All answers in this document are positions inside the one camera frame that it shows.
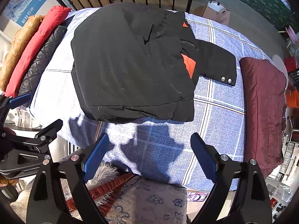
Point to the red fur-trimmed garment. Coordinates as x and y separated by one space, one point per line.
106 186

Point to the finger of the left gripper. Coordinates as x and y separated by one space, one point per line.
18 101

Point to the maroon folded blanket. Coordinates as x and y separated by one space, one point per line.
264 87

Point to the green patterned rug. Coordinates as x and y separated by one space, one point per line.
276 12

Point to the black quilted jacket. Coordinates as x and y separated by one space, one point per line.
36 68

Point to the orange container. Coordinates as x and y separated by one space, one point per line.
292 99

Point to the blue checked bed sheet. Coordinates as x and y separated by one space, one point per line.
155 149

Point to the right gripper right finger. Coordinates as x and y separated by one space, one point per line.
252 201

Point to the cardboard box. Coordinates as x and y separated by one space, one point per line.
214 11

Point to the blue white wall poster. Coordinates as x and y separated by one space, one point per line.
17 12

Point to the tan quilted jacket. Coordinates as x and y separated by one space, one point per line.
18 45

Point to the red folded jacket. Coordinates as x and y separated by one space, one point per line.
54 18

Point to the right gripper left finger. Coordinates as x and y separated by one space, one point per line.
47 203

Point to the black padded jacket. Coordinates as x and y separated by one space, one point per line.
133 61

